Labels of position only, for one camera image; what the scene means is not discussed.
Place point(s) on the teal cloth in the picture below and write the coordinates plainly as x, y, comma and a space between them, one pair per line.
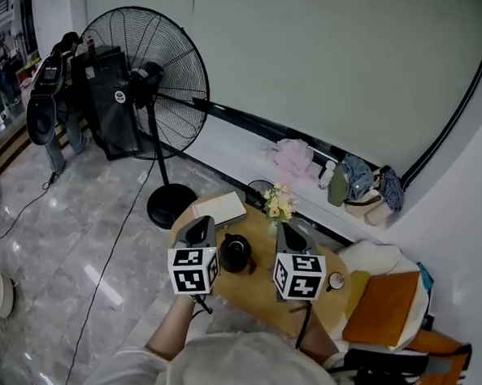
425, 276

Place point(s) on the yellow cushion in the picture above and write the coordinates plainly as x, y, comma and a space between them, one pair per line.
357, 292

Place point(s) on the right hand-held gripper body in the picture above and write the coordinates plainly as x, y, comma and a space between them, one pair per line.
299, 276

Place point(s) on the black teapot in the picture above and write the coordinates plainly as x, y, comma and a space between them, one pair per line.
235, 252

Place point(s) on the wooden steps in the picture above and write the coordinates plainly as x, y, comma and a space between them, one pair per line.
7, 149

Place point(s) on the orange sofa seat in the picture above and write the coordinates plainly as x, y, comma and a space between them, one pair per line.
441, 383

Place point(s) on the white bottles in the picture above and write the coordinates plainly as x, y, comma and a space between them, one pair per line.
327, 174

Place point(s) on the green bag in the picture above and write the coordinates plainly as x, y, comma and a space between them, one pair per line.
337, 189

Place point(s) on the striped cloth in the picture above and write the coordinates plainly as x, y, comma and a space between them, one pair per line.
339, 368

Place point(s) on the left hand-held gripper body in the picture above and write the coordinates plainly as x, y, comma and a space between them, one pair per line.
193, 270

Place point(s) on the black pedestal fan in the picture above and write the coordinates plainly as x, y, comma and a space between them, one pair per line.
171, 208

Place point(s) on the white flat box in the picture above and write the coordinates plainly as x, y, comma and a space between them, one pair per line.
221, 207

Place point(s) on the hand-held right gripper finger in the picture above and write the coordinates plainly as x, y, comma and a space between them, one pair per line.
282, 241
303, 246

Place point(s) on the person's right forearm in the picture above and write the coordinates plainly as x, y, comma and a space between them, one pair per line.
322, 335

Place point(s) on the pink cloth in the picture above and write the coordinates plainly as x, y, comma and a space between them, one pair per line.
294, 158

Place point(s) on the orange cushion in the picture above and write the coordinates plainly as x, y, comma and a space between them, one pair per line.
380, 310

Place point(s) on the flower bouquet in vase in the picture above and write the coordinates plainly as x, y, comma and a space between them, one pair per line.
278, 208

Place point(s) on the blue denim cloth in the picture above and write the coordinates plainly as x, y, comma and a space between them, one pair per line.
358, 176

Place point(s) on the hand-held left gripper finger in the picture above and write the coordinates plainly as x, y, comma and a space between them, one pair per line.
210, 236
187, 231

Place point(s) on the beige tote bag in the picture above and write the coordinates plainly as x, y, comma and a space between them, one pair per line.
380, 215
362, 207

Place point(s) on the person's left forearm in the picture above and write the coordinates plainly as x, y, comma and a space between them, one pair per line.
167, 329

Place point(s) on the black glass-door cabinet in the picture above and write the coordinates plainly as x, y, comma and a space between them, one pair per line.
113, 149

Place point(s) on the plaid cloth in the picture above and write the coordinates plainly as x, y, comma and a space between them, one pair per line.
392, 188

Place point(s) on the white cup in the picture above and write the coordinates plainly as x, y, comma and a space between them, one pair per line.
264, 147

